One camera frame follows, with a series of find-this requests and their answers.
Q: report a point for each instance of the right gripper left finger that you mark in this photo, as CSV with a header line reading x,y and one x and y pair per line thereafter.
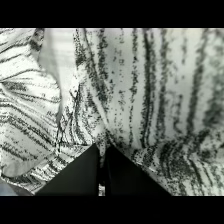
x,y
80,176

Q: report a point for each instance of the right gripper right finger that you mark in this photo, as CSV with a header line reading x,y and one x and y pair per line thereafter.
x,y
130,176

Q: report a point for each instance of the black white striped shirt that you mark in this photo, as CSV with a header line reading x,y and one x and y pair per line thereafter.
x,y
150,86

